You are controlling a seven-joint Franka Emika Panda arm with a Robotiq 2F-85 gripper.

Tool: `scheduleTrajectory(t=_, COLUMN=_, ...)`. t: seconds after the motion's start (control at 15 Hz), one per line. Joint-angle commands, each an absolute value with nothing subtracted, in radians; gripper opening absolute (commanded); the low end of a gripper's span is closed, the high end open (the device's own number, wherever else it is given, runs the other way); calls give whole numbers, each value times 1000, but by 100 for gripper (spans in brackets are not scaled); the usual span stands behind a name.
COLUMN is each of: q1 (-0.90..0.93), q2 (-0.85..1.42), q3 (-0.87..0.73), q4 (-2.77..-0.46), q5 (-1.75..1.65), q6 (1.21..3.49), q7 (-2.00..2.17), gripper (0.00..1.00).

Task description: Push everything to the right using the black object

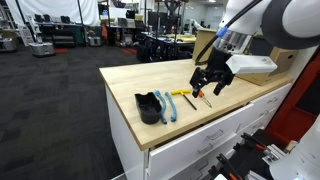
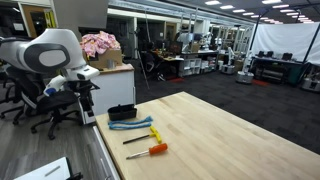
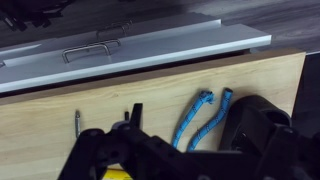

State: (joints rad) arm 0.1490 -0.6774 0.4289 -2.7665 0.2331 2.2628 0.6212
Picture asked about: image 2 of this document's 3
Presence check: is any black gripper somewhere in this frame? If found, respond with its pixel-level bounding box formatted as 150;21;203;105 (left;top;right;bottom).
68;80;101;118

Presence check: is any black plastic tray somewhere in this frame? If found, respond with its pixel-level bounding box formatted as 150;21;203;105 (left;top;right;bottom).
107;103;138;122

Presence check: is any blue braided rope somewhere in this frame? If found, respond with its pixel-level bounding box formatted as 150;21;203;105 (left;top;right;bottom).
108;115;154;131

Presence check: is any yellow T-handle hex key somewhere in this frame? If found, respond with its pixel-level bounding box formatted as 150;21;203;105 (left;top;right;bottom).
122;125;163;145

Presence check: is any orange handle screwdriver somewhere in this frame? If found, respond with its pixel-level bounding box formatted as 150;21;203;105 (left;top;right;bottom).
125;142;169;160

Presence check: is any black office chair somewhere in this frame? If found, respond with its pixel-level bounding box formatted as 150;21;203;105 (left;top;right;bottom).
4;64;83;141

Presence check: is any white cabinet wooden top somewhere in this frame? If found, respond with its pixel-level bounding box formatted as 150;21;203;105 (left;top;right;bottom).
89;63;137;125

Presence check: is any brown cardboard box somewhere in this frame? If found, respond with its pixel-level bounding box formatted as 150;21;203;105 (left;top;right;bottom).
83;48;124;70

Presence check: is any pile of pink bags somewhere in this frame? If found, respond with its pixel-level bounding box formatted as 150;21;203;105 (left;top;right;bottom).
79;30;122;58

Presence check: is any white flat panel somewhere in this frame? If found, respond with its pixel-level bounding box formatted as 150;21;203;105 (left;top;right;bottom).
14;156;73;180

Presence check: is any white shelf unit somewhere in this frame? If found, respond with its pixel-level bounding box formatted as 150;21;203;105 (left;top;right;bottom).
179;57;203;78

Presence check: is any grey round mobile base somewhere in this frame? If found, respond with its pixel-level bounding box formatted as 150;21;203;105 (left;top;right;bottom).
235;70;255;85

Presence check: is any black desk with monitors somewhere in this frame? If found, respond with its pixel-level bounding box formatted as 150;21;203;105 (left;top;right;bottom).
252;50;304;84

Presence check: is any white backdrop screen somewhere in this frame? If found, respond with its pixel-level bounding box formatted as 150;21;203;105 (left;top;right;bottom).
251;22;320;66

